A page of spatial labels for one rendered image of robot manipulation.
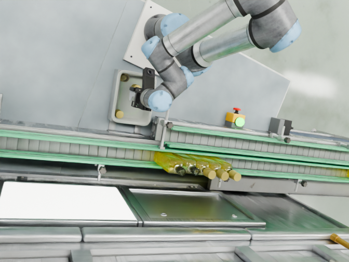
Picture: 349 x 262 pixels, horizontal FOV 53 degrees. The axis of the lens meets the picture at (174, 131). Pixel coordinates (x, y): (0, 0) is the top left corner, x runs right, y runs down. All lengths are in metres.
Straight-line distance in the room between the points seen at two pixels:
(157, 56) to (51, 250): 0.68
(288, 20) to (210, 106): 0.73
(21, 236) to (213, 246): 0.55
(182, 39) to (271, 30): 0.28
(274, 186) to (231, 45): 0.89
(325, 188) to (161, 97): 1.24
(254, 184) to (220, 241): 0.71
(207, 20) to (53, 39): 0.68
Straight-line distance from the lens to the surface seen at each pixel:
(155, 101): 1.20
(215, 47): 1.32
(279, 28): 1.15
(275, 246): 1.26
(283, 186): 1.94
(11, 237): 1.00
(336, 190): 2.21
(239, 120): 1.72
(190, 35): 1.17
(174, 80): 1.24
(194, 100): 1.71
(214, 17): 1.15
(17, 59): 1.54
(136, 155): 1.51
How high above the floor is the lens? 2.29
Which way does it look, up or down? 66 degrees down
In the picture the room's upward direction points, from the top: 117 degrees clockwise
